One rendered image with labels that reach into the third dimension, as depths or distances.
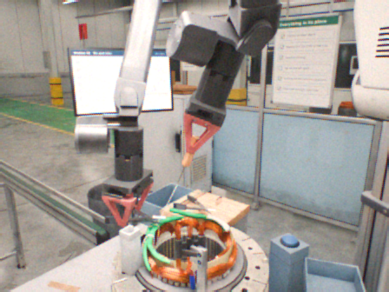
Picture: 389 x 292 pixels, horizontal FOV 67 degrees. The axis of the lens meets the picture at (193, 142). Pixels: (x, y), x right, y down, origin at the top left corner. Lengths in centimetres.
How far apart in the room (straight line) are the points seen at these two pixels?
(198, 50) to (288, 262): 58
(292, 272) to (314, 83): 209
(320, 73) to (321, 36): 29
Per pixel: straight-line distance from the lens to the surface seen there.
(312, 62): 276
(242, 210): 92
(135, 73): 61
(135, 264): 62
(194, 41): 46
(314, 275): 78
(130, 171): 60
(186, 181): 302
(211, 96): 50
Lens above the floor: 149
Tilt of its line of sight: 15 degrees down
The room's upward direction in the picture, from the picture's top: straight up
